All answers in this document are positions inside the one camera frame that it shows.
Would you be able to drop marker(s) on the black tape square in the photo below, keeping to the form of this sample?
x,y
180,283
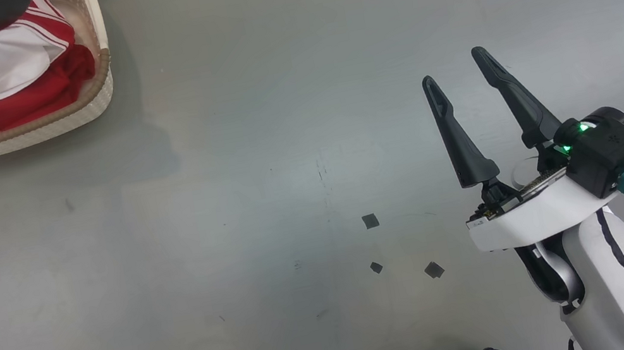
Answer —
x,y
434,270
370,221
376,267

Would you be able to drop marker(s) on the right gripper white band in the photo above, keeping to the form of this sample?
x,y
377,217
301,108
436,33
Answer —
x,y
538,218

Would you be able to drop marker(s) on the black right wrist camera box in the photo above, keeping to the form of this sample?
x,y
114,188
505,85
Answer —
x,y
610,154

